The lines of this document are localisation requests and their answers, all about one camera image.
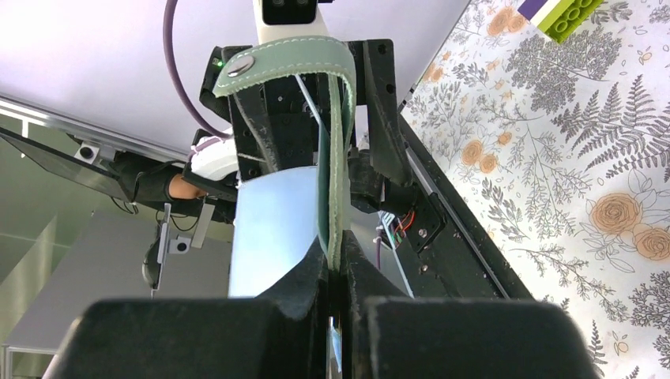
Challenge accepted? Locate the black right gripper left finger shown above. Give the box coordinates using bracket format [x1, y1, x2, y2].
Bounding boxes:
[49, 242, 328, 378]

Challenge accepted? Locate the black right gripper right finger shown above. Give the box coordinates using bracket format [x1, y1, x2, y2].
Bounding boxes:
[341, 231, 597, 378]

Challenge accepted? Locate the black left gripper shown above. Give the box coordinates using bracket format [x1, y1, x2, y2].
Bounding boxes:
[199, 39, 412, 186]

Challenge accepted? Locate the green card holder wallet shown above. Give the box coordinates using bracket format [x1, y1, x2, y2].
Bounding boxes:
[213, 36, 356, 298]

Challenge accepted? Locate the floral patterned table mat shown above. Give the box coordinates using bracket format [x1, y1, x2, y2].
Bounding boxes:
[403, 1, 669, 378]

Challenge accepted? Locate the purple white green block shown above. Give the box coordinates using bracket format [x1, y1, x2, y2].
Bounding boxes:
[518, 0, 603, 43]

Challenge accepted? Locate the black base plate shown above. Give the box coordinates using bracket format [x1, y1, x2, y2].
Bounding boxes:
[366, 114, 535, 302]

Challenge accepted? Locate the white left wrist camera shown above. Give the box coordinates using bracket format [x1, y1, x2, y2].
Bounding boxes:
[252, 0, 330, 44]

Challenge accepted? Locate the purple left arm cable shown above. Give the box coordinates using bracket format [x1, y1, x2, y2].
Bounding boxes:
[162, 0, 234, 141]

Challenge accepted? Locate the aluminium frame rail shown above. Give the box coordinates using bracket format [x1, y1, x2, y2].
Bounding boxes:
[1, 93, 186, 161]

